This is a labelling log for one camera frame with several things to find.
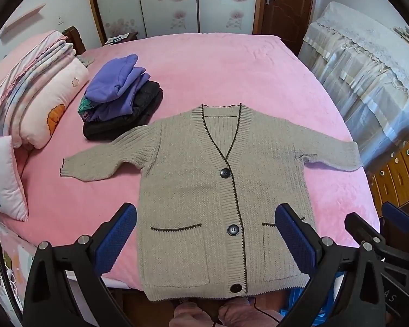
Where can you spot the purple garment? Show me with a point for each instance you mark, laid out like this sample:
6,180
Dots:
112,81

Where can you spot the brown wooden door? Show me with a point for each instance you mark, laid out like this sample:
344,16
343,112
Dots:
286,10

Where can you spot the green patterned garment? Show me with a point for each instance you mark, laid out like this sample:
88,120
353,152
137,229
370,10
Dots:
85,105

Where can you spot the floral sliding-door wardrobe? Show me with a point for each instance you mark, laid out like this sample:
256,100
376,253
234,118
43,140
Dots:
173,3

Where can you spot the person's pink trousers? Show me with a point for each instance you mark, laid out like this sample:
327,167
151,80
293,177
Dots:
191,316

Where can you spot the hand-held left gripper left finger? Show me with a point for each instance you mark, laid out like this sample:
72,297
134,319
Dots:
117,242

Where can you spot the black garment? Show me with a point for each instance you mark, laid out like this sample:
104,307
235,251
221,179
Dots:
136,109

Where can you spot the cream cartoon folded quilt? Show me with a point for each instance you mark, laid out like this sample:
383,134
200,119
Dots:
47,109

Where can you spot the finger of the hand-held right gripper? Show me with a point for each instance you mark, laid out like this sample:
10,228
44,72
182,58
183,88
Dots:
398,216
356,224

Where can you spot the small white pink pillow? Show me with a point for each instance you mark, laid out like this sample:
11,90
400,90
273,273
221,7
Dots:
3,177

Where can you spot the beige knitted cardigan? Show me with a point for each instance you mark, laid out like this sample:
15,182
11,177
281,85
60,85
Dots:
191,194

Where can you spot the white lace cloth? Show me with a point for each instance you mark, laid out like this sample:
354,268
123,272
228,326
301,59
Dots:
378,47

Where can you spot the wooden headboard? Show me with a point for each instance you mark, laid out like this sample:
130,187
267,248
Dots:
75,39

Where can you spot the wooden nightstand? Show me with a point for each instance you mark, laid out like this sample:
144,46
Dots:
122,38

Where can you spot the beige striped covered furniture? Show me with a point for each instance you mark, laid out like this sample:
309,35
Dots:
354,75

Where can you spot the blue plastic crate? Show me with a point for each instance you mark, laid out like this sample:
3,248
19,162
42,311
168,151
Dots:
298,299

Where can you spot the wooden drawer cabinet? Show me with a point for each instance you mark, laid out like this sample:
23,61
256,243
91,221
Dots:
395,173

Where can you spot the pink floral folded quilt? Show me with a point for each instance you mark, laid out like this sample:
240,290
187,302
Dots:
30,64

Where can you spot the stack of books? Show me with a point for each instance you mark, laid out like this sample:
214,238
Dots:
407,37

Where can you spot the patterned under sheet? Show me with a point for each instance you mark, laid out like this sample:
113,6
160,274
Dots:
13,272

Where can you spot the pink bed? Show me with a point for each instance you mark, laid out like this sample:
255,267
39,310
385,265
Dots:
225,75

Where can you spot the wall shelf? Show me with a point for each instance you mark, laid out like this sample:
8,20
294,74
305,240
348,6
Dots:
22,18

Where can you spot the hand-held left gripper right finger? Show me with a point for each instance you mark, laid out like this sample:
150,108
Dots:
294,242

